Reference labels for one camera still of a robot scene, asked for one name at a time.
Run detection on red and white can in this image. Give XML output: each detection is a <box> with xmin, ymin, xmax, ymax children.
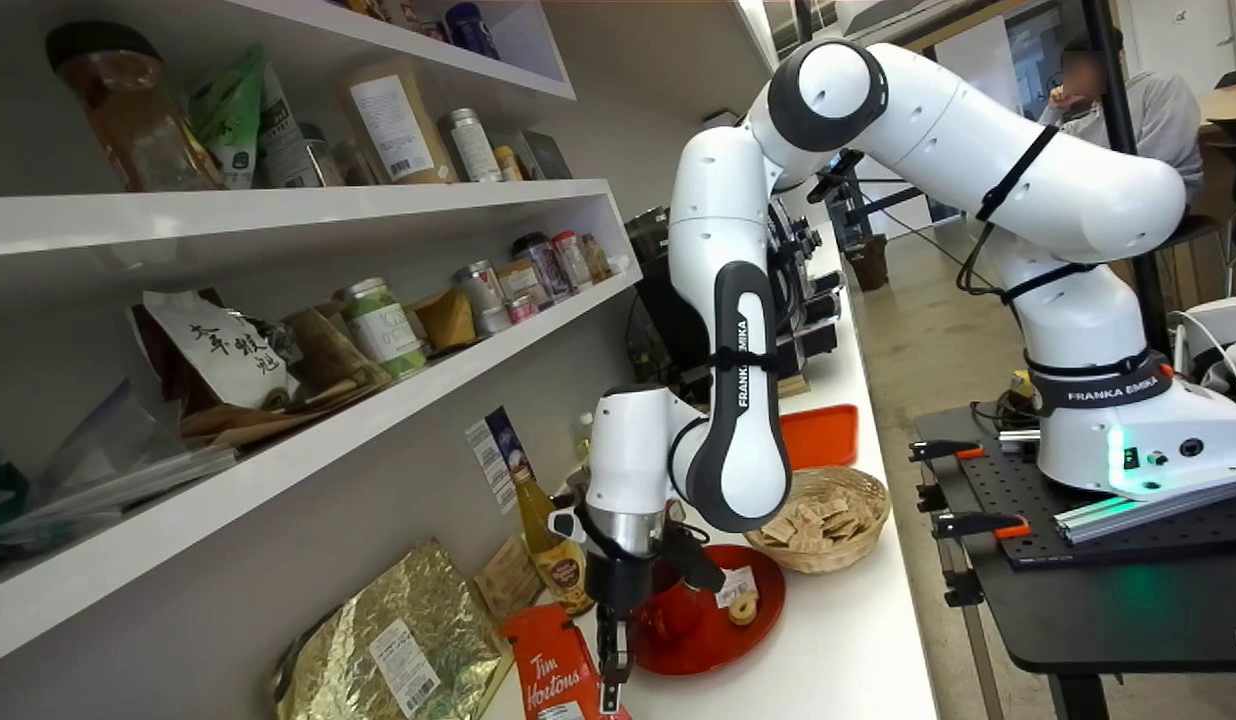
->
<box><xmin>547</xmin><ymin>227</ymin><xmax>595</xmax><ymax>293</ymax></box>

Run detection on person in grey top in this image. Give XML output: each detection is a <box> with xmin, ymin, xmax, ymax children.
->
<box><xmin>1039</xmin><ymin>31</ymin><xmax>1207</xmax><ymax>193</ymax></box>

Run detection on brown box white label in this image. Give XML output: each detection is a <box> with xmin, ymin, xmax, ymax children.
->
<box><xmin>335</xmin><ymin>57</ymin><xmax>459</xmax><ymax>187</ymax></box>

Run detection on gold brown pouch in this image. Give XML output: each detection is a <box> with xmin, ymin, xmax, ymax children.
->
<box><xmin>412</xmin><ymin>285</ymin><xmax>482</xmax><ymax>361</ymax></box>

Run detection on blue container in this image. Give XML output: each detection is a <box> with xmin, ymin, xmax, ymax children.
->
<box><xmin>436</xmin><ymin>0</ymin><xmax>504</xmax><ymax>60</ymax></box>

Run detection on gold foil bag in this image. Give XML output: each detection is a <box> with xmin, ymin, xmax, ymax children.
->
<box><xmin>270</xmin><ymin>538</ymin><xmax>516</xmax><ymax>720</ymax></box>

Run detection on clear oil bottle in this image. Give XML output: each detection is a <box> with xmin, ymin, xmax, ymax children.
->
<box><xmin>569</xmin><ymin>410</ymin><xmax>602</xmax><ymax>472</ymax></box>

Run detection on white paper on plate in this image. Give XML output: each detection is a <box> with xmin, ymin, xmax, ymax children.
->
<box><xmin>714</xmin><ymin>565</ymin><xmax>766</xmax><ymax>631</ymax></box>

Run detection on clear plastic bag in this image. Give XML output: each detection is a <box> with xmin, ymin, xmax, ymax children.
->
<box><xmin>0</xmin><ymin>378</ymin><xmax>239</xmax><ymax>578</ymax></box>

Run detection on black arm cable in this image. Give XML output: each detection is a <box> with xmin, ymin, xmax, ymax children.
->
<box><xmin>951</xmin><ymin>120</ymin><xmax>1109</xmax><ymax>305</ymax></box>

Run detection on green lid jar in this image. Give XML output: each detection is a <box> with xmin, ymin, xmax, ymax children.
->
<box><xmin>333</xmin><ymin>272</ymin><xmax>430</xmax><ymax>384</ymax></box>

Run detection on yellow labelled glass bottle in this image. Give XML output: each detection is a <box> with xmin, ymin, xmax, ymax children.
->
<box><xmin>504</xmin><ymin>443</ymin><xmax>595</xmax><ymax>621</ymax></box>

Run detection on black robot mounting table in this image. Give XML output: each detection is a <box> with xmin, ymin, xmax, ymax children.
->
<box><xmin>910</xmin><ymin>395</ymin><xmax>1236</xmax><ymax>720</ymax></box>

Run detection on black coffee machine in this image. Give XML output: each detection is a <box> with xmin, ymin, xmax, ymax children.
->
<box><xmin>623</xmin><ymin>206</ymin><xmax>850</xmax><ymax>395</ymax></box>

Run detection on white device with cable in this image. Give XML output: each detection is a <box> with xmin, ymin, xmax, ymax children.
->
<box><xmin>1171</xmin><ymin>293</ymin><xmax>1236</xmax><ymax>406</ymax></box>

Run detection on woven wicker basket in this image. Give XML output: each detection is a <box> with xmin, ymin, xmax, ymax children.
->
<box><xmin>748</xmin><ymin>465</ymin><xmax>896</xmax><ymax>579</ymax></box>

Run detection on amber glass jar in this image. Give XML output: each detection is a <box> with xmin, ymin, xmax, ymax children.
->
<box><xmin>41</xmin><ymin>15</ymin><xmax>230</xmax><ymax>195</ymax></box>

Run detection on white wall shelf unit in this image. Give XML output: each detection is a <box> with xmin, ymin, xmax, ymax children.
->
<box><xmin>0</xmin><ymin>0</ymin><xmax>648</xmax><ymax>675</ymax></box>

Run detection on crackers in basket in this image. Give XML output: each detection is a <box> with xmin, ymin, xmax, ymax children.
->
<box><xmin>773</xmin><ymin>494</ymin><xmax>874</xmax><ymax>553</ymax></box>

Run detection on pink food packet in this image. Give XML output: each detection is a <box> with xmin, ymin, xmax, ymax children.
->
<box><xmin>493</xmin><ymin>255</ymin><xmax>551</xmax><ymax>323</ymax></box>

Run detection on blue and white card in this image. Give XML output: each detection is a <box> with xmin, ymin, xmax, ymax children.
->
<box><xmin>459</xmin><ymin>406</ymin><xmax>538</xmax><ymax>517</ymax></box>

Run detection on white bag black calligraphy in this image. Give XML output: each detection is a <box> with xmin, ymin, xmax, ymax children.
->
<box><xmin>134</xmin><ymin>285</ymin><xmax>304</xmax><ymax>415</ymax></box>

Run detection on red cup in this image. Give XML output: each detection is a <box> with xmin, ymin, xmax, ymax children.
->
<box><xmin>637</xmin><ymin>584</ymin><xmax>714</xmax><ymax>652</ymax></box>

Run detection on red plate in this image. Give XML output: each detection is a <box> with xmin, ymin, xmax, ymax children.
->
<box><xmin>627</xmin><ymin>541</ymin><xmax>793</xmax><ymax>680</ymax></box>

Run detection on brown paper packet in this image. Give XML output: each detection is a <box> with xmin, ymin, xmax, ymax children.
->
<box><xmin>277</xmin><ymin>305</ymin><xmax>393</xmax><ymax>406</ymax></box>

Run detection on orange plastic tray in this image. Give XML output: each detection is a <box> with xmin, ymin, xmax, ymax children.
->
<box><xmin>776</xmin><ymin>400</ymin><xmax>864</xmax><ymax>472</ymax></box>

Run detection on orange snack packet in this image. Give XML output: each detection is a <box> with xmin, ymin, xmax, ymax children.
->
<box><xmin>497</xmin><ymin>599</ymin><xmax>631</xmax><ymax>720</ymax></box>

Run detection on clear jar silver lid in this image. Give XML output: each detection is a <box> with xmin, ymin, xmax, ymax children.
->
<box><xmin>451</xmin><ymin>255</ymin><xmax>516</xmax><ymax>342</ymax></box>

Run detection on small white bottle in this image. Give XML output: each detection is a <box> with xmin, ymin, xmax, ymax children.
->
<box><xmin>446</xmin><ymin>104</ymin><xmax>504</xmax><ymax>187</ymax></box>

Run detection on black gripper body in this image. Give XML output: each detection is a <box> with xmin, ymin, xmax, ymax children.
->
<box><xmin>581</xmin><ymin>538</ymin><xmax>659</xmax><ymax>631</ymax></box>

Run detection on green foil packet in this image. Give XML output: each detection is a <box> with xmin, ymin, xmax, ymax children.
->
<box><xmin>188</xmin><ymin>47</ymin><xmax>330</xmax><ymax>193</ymax></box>

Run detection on black bin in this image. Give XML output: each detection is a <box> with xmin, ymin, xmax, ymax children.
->
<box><xmin>850</xmin><ymin>233</ymin><xmax>891</xmax><ymax>298</ymax></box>

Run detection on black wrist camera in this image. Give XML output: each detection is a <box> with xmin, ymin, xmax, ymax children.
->
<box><xmin>654</xmin><ymin>525</ymin><xmax>730</xmax><ymax>598</ymax></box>

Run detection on brown square board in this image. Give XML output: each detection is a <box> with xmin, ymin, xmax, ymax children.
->
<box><xmin>469</xmin><ymin>531</ymin><xmax>547</xmax><ymax>641</ymax></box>

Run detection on dark small box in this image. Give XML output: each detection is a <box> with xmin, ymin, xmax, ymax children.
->
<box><xmin>513</xmin><ymin>128</ymin><xmax>578</xmax><ymax>185</ymax></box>

